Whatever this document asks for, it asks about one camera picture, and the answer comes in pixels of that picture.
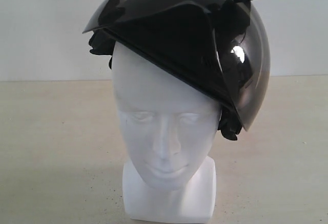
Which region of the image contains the black helmet with tinted visor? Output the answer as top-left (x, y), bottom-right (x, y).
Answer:
top-left (84, 0), bottom-right (271, 140)

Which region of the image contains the white mannequin head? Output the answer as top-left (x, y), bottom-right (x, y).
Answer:
top-left (112, 43), bottom-right (221, 223)

